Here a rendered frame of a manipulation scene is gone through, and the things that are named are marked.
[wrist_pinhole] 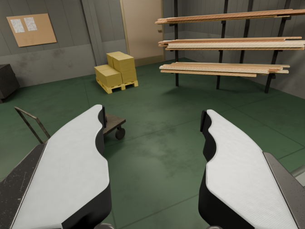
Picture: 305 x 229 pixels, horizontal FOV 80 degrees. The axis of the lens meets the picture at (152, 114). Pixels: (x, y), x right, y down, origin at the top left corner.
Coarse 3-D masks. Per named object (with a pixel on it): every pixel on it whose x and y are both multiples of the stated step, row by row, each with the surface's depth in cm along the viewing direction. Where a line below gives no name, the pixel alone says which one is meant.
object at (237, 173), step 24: (216, 120) 11; (216, 144) 9; (240, 144) 9; (216, 168) 7; (240, 168) 7; (264, 168) 7; (216, 192) 6; (240, 192) 6; (264, 192) 6; (216, 216) 6; (240, 216) 6; (264, 216) 6; (288, 216) 6
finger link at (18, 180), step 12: (36, 156) 7; (24, 168) 7; (36, 168) 7; (12, 180) 6; (24, 180) 6; (0, 192) 6; (12, 192) 6; (24, 192) 6; (0, 204) 6; (12, 204) 6; (0, 216) 5; (12, 216) 5; (0, 228) 5
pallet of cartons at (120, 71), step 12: (108, 60) 499; (120, 60) 419; (132, 60) 432; (96, 72) 492; (108, 72) 440; (120, 72) 436; (132, 72) 444; (108, 84) 426; (120, 84) 441; (132, 84) 471
